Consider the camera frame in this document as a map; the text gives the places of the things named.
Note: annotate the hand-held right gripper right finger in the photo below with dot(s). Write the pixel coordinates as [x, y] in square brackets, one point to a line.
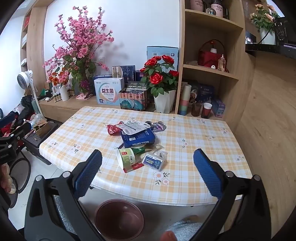
[207, 172]

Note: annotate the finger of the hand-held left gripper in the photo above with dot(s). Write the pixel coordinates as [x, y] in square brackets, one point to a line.
[20, 133]
[7, 119]

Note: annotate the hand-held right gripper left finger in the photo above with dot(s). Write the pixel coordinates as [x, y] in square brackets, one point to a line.
[89, 172]

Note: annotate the white green paper cup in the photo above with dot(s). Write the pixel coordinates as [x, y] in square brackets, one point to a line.
[126, 157]

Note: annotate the red white long wrapper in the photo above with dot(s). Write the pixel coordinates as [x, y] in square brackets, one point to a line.
[136, 166]

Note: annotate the red snack wrapper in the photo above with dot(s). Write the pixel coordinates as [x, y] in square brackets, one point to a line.
[112, 129]

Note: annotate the clear case with blue card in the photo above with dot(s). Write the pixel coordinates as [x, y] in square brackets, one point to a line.
[152, 161]

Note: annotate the green packet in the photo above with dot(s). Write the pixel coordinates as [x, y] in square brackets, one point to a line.
[140, 150]

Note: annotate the clear plastic wrapper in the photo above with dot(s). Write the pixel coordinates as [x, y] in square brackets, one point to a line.
[156, 148]

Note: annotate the brown plastic waste bin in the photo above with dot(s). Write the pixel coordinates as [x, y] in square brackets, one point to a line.
[120, 222]

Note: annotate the blue coffee box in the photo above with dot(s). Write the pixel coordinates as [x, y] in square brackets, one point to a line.
[138, 139]

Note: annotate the white printed pouch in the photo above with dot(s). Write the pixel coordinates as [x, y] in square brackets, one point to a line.
[131, 127]

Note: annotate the person's left hand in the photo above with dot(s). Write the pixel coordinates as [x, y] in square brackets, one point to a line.
[5, 178]

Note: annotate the cardboard box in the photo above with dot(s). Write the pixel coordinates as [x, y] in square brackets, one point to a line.
[41, 128]

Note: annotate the black stool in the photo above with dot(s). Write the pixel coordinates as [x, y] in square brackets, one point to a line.
[41, 143]

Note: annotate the orange checked floral tablecloth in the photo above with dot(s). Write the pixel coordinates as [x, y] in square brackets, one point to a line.
[185, 162]

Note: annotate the pile of clothes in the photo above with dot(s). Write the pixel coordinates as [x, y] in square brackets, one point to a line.
[27, 104]

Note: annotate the white desk fan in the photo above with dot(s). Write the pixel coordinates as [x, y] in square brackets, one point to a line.
[24, 80]

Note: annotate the low wooden cabinet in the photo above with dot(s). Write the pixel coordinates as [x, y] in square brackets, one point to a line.
[60, 109]

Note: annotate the row of small brown bottles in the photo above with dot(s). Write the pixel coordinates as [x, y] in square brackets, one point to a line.
[56, 97]

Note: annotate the person's grey fleece leg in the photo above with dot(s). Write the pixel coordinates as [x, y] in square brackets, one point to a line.
[189, 227]

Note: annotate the orange flowers tall white vase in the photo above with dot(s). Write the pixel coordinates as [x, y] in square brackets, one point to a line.
[64, 92]

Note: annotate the red paper cup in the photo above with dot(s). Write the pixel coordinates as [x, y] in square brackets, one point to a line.
[205, 112]

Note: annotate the brown translucent cup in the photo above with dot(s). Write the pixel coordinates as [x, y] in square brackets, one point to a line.
[196, 110]

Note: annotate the small light blue box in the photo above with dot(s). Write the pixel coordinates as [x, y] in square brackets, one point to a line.
[218, 109]

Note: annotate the purple foil wrapper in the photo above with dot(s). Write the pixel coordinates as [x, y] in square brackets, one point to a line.
[158, 127]

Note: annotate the stack of pastel cups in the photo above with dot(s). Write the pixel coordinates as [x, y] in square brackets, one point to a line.
[184, 102]

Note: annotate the dark blue gift box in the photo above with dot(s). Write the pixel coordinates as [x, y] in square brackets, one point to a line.
[203, 92]

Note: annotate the white blue carton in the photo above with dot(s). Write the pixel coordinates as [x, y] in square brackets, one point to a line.
[108, 92]

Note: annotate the peach shrink-wrapped pack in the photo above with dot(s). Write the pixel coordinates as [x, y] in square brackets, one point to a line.
[133, 102]

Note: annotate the red rose plant white pot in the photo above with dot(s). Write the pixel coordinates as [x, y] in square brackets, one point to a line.
[161, 102]

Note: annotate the tall wooden bookshelf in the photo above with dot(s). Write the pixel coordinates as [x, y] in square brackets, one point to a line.
[34, 34]

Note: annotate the black printed box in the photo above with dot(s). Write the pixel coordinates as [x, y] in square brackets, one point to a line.
[136, 86]

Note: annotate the wooden shelf unit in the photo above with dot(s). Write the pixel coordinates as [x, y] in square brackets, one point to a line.
[208, 70]

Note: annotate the pink blossom arrangement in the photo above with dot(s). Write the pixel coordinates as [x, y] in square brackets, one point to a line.
[78, 46]

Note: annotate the silver box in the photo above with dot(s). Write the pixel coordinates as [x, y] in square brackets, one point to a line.
[116, 71]

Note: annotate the dark blue patterned box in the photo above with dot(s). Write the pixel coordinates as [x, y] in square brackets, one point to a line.
[128, 73]

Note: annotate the clear perfume bottle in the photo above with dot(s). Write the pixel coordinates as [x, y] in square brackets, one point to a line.
[221, 64]

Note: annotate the large light blue box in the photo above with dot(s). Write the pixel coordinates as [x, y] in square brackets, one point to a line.
[157, 52]

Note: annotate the black counter shelf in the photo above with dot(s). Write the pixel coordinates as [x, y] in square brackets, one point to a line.
[272, 49]

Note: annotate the pink rose plant white pot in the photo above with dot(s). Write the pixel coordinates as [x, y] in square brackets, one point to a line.
[268, 37]

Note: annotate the black pink mug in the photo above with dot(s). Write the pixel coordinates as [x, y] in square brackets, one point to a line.
[217, 9]

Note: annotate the white wall socket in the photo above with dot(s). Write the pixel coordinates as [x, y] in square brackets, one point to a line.
[99, 60]

